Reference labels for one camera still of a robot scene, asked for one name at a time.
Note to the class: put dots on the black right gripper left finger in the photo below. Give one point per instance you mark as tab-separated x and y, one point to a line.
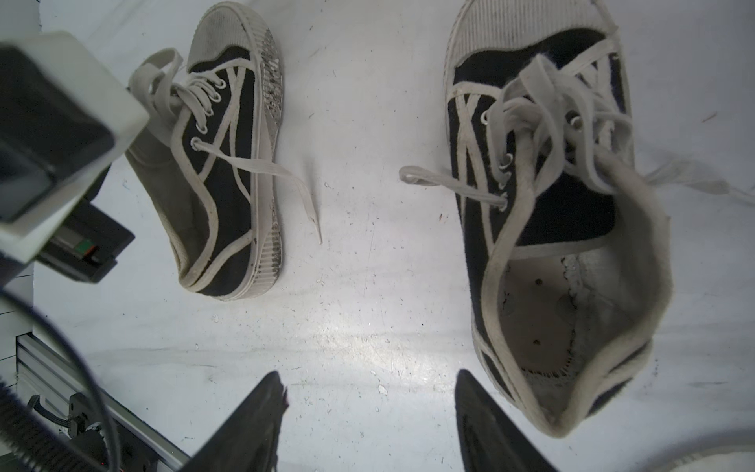
248	440

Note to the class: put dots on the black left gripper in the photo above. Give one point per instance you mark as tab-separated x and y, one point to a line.
86	246

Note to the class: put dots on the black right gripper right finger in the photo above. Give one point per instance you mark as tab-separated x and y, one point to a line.
489	440

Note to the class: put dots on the black white sneaker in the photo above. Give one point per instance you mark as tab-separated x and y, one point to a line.
206	157
566	245

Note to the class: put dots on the white insole right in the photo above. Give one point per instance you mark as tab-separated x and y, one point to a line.
732	451

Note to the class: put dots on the aluminium mounting rail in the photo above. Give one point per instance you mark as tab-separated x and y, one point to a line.
49	384

